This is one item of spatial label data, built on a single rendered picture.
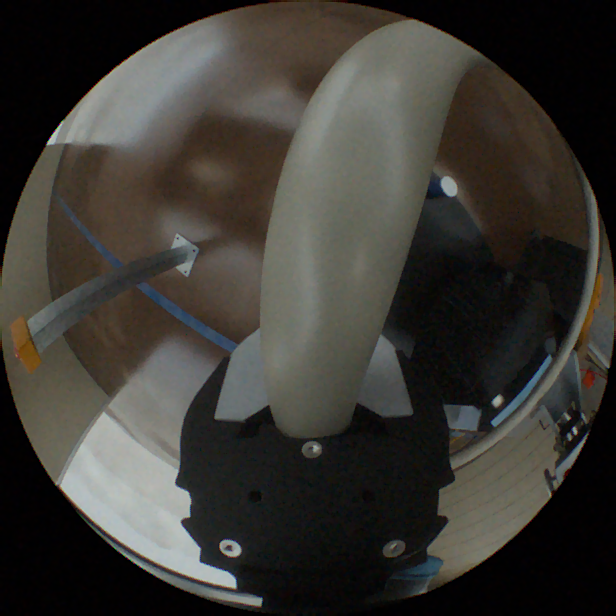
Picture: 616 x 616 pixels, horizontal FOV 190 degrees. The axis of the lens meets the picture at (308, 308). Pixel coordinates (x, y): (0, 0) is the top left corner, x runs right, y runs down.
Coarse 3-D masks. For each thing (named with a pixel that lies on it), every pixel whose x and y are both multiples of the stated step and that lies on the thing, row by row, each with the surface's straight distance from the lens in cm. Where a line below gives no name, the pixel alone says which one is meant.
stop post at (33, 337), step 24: (144, 264) 102; (168, 264) 113; (192, 264) 124; (96, 288) 86; (120, 288) 93; (48, 312) 82; (72, 312) 82; (24, 336) 77; (48, 336) 81; (24, 360) 79
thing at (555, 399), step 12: (552, 360) 47; (576, 360) 48; (564, 372) 56; (576, 372) 52; (552, 384) 53; (564, 384) 60; (576, 384) 61; (552, 396) 58; (564, 396) 67; (576, 396) 72; (540, 408) 45; (552, 408) 64; (564, 408) 76; (576, 408) 88; (552, 420) 58
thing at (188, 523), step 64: (256, 448) 7; (320, 448) 6; (384, 448) 7; (192, 512) 7; (256, 512) 6; (320, 512) 6; (384, 512) 6; (256, 576) 6; (320, 576) 6; (384, 576) 6
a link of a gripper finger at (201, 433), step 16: (224, 368) 10; (208, 384) 10; (192, 400) 9; (208, 400) 9; (192, 416) 9; (208, 416) 8; (192, 432) 8; (208, 432) 8; (224, 432) 8; (240, 432) 8; (192, 448) 8; (208, 448) 8; (192, 464) 8; (176, 480) 8; (256, 496) 7
